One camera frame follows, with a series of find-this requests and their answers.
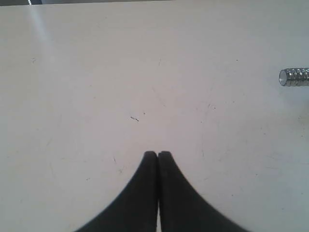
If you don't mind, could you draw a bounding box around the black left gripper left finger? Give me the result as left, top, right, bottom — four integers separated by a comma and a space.
77, 151, 158, 232

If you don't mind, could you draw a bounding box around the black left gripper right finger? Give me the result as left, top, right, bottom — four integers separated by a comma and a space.
158, 151, 244, 232

